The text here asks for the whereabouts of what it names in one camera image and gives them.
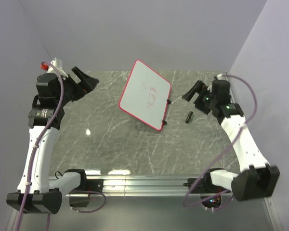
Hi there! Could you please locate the green whiteboard eraser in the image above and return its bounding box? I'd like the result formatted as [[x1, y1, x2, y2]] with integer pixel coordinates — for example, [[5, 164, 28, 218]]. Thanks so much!
[[185, 111, 193, 124]]

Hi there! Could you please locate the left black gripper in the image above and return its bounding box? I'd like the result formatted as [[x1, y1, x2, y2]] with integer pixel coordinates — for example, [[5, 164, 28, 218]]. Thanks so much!
[[55, 66, 98, 106]]

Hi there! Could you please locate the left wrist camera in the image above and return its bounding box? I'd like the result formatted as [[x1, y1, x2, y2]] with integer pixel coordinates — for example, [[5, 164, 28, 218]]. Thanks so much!
[[40, 58, 68, 77]]

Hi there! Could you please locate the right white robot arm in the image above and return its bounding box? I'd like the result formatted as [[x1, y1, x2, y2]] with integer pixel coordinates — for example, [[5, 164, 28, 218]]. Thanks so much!
[[183, 79, 280, 201]]

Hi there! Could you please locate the pink framed whiteboard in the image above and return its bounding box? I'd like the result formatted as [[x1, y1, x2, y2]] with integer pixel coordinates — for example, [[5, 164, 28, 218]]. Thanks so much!
[[118, 60, 171, 131]]

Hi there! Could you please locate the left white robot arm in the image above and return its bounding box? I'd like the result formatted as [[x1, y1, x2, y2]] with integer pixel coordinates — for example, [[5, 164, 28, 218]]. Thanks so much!
[[6, 67, 99, 214]]

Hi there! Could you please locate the aluminium mounting rail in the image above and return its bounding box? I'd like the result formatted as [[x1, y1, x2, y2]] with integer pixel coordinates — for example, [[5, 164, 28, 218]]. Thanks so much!
[[48, 175, 234, 197]]

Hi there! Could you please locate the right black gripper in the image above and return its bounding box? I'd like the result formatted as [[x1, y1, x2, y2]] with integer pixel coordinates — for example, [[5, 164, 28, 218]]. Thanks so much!
[[182, 80, 217, 115]]

